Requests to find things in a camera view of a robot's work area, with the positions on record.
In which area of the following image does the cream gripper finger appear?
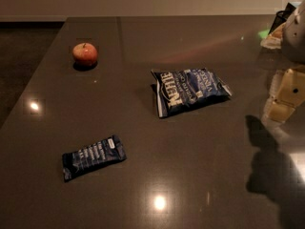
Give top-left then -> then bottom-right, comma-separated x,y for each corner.
263,68 -> 305,124

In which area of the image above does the dark blue RXBAR wrapper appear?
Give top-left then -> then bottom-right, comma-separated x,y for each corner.
62,135 -> 127,182

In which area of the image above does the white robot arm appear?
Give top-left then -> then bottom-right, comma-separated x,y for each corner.
260,1 -> 305,124

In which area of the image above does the black mesh container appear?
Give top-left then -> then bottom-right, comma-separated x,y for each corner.
269,3 -> 297,32

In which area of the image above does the blue Kettle chips bag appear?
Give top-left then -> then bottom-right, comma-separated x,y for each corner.
152,68 -> 233,118

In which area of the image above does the red apple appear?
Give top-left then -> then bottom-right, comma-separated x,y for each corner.
72,43 -> 98,67

